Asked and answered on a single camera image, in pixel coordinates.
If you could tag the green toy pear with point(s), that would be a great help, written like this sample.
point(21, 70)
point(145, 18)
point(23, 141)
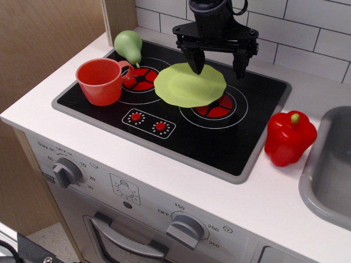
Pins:
point(128, 44)

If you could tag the grey toy sink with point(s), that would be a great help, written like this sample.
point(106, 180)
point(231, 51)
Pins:
point(324, 185)

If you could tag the red plastic cup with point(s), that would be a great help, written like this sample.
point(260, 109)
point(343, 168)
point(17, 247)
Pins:
point(101, 79)

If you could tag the black toy stovetop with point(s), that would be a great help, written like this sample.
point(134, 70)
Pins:
point(223, 139)

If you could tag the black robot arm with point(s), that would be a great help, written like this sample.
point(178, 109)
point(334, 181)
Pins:
point(216, 13)

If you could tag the red left stove button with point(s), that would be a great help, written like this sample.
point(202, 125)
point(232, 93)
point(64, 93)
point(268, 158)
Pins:
point(136, 117)

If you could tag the red toy bell pepper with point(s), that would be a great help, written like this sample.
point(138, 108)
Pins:
point(289, 135)

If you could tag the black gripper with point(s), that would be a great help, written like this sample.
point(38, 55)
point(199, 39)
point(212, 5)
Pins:
point(236, 38)

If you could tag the red right stove button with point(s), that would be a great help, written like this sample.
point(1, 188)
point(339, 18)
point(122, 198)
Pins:
point(160, 126)

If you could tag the grey temperature knob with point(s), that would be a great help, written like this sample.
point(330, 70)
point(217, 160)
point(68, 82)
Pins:
point(185, 230)

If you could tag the grey timer knob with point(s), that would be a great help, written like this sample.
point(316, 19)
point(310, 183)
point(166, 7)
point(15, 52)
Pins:
point(66, 172)

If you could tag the green plastic plate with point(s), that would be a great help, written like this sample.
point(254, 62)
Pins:
point(178, 85)

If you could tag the grey oven door handle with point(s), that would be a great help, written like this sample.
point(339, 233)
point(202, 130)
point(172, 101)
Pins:
point(154, 250)

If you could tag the red stove button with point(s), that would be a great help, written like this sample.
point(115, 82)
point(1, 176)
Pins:
point(160, 126)
point(136, 117)

